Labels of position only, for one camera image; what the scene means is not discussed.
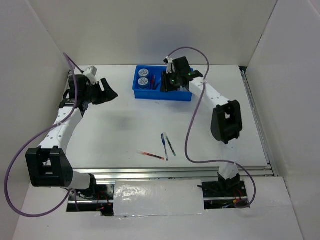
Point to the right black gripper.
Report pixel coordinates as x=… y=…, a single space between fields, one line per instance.
x=165 y=86

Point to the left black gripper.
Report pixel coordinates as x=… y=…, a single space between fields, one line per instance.
x=108 y=93

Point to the red ballpoint pen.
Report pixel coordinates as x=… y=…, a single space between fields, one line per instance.
x=153 y=80

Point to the teal gel pen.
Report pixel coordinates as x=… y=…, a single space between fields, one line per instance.
x=170 y=144

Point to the dark blue pen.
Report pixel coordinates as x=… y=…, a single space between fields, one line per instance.
x=164 y=145

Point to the red gel pen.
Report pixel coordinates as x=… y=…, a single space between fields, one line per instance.
x=150 y=155

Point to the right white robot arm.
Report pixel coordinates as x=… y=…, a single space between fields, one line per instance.
x=226 y=118

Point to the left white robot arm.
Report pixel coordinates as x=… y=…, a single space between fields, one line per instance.
x=48 y=165

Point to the blue plastic sorting tray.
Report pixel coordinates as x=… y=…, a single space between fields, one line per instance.
x=148 y=94

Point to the white foil panel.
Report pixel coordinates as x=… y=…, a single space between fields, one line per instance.
x=158 y=198

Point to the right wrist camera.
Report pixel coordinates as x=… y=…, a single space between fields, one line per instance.
x=170 y=65

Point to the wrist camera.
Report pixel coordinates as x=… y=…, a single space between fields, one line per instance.
x=90 y=72
x=170 y=65

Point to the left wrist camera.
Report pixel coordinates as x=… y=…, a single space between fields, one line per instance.
x=90 y=72

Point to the aluminium front rail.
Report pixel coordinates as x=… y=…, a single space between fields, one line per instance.
x=114 y=174

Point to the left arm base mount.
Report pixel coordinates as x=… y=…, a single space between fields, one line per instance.
x=97 y=198

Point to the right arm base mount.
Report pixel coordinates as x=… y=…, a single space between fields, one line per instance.
x=224 y=194

